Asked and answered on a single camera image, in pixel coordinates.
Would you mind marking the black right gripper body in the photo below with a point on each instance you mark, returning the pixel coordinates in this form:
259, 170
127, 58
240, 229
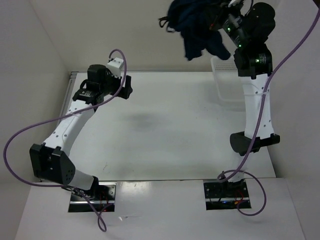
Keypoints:
224, 16

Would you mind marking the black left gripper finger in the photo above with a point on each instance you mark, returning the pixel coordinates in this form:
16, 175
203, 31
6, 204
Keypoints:
125, 92
128, 81

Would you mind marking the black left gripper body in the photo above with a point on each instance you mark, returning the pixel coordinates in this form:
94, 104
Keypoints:
113, 83

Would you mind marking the navy blue shorts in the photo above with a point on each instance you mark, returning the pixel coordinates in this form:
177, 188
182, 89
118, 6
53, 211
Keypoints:
188, 18

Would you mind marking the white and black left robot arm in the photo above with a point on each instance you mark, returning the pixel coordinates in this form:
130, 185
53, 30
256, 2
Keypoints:
50, 160

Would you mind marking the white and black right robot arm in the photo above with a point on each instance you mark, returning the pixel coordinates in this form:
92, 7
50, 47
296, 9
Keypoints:
254, 64

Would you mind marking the white perforated plastic basket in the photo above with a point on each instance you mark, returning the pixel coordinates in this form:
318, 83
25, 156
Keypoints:
228, 84

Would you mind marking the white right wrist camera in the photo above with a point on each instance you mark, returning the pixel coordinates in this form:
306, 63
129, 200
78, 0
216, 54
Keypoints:
233, 3

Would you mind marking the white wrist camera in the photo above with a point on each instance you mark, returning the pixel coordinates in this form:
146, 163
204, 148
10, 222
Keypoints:
233, 3
115, 66

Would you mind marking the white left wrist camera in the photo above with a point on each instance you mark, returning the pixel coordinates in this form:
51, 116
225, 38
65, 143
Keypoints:
115, 66

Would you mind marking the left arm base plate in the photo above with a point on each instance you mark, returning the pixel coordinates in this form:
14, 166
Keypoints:
105, 202

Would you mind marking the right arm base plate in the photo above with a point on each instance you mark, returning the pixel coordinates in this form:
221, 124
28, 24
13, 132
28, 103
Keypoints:
226, 195

